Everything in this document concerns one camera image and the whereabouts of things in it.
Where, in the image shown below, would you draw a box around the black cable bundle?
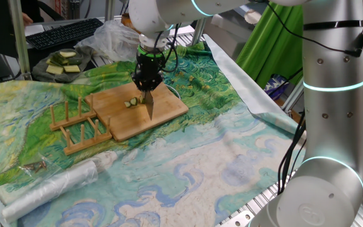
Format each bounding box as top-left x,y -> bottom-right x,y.
277,110 -> 307,196

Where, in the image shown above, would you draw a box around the painted landscape tablecloth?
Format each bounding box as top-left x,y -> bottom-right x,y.
0,33 -> 308,227

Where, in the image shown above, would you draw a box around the aluminium frame post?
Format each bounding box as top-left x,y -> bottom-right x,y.
104,0 -> 117,23
8,0 -> 33,81
188,17 -> 209,47

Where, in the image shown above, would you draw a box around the dark green cucumber peel piece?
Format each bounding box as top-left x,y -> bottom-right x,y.
50,52 -> 83,66

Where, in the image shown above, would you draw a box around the person's hand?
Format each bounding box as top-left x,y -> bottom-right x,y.
22,12 -> 35,28

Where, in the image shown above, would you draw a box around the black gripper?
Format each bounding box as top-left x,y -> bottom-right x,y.
132,54 -> 166,93

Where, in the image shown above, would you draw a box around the bamboo cutting board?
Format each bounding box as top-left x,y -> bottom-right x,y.
84,78 -> 190,143

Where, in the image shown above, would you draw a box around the roll of clear plastic bags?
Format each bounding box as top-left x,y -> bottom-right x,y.
1,150 -> 120,224

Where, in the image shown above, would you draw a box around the black computer keyboard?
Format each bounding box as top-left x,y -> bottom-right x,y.
25,18 -> 105,51

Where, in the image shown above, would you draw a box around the clear bag of brass screws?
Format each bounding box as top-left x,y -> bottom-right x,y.
17,153 -> 64,182

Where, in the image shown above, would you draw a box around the crumpled clear plastic bag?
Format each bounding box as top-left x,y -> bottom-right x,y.
74,20 -> 141,62

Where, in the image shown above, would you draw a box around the thin black cable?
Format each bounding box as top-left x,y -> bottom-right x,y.
154,23 -> 180,74

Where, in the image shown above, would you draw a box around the wooden peg dish rack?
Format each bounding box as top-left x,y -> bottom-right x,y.
49,93 -> 114,156

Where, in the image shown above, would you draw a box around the bright green cloth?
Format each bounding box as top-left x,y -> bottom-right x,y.
235,1 -> 305,90

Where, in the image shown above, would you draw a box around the aluminium frame bar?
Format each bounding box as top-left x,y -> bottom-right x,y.
281,77 -> 305,114

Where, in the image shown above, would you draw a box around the steel kitchen knife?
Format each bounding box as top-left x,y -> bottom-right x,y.
141,90 -> 155,122

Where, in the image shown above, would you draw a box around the blue patterned bag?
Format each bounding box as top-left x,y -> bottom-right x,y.
264,74 -> 292,102

